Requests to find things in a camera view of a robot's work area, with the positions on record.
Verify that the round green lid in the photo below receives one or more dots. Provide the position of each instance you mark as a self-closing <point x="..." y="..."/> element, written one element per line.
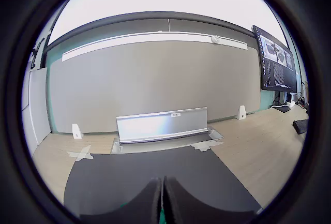
<point x="162" y="218"/>

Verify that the crossed white tape piece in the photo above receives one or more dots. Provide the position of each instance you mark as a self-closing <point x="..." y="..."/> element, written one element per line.
<point x="82" y="154"/>

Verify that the long white rail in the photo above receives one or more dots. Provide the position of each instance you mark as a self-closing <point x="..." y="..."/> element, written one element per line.
<point x="155" y="39"/>

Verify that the black computer monitor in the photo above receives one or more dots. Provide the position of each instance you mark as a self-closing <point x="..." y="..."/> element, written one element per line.
<point x="276" y="74"/>

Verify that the black keyboard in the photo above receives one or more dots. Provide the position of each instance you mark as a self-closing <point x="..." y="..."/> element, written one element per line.
<point x="301" y="126"/>

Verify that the black monitor stand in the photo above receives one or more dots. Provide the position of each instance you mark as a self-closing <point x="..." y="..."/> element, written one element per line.
<point x="280" y="99"/>

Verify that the small round white disc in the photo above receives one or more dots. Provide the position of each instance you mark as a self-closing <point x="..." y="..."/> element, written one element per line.
<point x="214" y="38"/>

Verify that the grey desk partition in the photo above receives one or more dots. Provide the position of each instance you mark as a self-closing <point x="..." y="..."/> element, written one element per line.
<point x="155" y="79"/>

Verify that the small white partition bracket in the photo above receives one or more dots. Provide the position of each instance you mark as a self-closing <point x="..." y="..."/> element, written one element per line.
<point x="76" y="131"/>
<point x="241" y="113"/>

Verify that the dark grey mat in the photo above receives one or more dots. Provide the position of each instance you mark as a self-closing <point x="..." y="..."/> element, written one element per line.
<point x="129" y="172"/>

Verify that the small white label sticker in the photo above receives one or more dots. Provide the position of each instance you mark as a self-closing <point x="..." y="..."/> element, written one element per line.
<point x="176" y="115"/>

